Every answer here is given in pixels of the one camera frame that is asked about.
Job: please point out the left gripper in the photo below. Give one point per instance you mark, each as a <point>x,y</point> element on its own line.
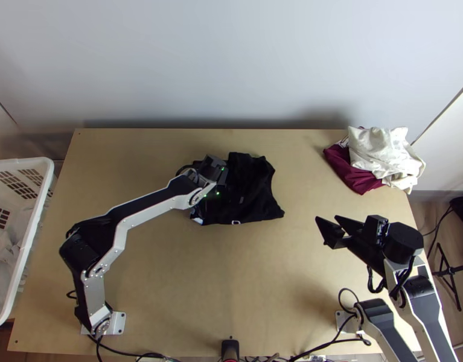
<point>220,183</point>

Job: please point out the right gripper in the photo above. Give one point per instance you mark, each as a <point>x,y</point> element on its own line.
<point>367,252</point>

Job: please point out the black t-shirt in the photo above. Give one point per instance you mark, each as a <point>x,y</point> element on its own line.
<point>254,196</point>

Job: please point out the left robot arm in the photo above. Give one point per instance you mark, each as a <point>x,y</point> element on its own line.
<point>152,207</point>

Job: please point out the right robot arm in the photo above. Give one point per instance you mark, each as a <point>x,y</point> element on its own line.
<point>416,294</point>

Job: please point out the maroon garment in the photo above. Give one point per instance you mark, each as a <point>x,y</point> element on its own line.
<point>352,173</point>

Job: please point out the cream garment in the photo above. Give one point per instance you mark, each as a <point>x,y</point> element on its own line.
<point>382,154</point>

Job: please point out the black tripod stand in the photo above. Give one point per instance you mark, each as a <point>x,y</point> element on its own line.
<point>448,269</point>

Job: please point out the white laundry basket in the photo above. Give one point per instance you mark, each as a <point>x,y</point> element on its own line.
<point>25,196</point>

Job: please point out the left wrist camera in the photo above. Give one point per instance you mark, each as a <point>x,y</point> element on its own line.
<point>214,161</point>

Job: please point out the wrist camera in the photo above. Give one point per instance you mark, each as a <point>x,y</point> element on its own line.
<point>377,228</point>
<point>214,161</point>

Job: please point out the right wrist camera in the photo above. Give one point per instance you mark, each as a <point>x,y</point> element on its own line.
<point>377,228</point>

